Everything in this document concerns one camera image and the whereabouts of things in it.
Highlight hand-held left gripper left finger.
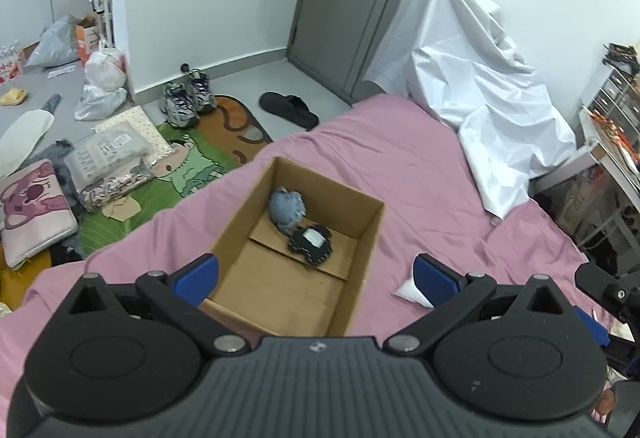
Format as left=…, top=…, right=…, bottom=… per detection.
left=65, top=254, right=248, bottom=359

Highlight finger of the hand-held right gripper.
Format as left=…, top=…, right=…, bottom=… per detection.
left=574, top=263, right=640, bottom=315
left=576, top=307, right=611, bottom=348

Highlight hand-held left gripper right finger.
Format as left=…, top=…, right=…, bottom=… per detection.
left=384, top=254, right=566, bottom=357

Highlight white stuffed pouch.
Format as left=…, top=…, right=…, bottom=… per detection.
left=392, top=277, right=435, bottom=309

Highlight brown cardboard box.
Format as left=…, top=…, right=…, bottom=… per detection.
left=199, top=156, right=386, bottom=338

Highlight brown paper piece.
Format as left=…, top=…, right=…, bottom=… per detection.
left=101, top=197, right=142, bottom=222

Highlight green cartoon floor mat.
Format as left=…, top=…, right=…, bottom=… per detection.
left=79, top=94, right=275, bottom=260

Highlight white desk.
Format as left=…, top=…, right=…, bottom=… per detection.
left=577, top=105, right=640, bottom=229

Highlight grey packaged clothing bag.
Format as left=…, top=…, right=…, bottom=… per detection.
left=64, top=128, right=152, bottom=190

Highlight floral packaged bag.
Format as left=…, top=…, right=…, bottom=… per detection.
left=79, top=105, right=177, bottom=213

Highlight grey white sneaker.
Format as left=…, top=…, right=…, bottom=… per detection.
left=163, top=83, right=202, bottom=129
left=187, top=68, right=219, bottom=114

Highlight pink cartoon cushion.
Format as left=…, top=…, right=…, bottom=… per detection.
left=0, top=159, right=80, bottom=270

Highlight grey drawer organizer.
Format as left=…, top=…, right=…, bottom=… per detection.
left=589, top=65, right=640, bottom=139

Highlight black slipper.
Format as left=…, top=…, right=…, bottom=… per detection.
left=259, top=91, right=320, bottom=131

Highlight clear plastic bag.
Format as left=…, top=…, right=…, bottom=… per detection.
left=74, top=85, right=129, bottom=122

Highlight white cloth cover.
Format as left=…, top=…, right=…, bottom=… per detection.
left=362, top=0, right=578, bottom=220

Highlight white oval board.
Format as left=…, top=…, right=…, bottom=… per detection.
left=0, top=108, right=55, bottom=180

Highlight white red plastic bag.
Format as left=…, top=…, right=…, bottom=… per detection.
left=82, top=39, right=129, bottom=92

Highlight orange white carton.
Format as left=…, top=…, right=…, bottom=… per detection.
left=74, top=13, right=109, bottom=67

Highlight grey plastic bag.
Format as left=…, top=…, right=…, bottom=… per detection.
left=25, top=14, right=83, bottom=69

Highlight pack of water bottles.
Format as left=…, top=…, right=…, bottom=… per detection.
left=0, top=43, right=27, bottom=83

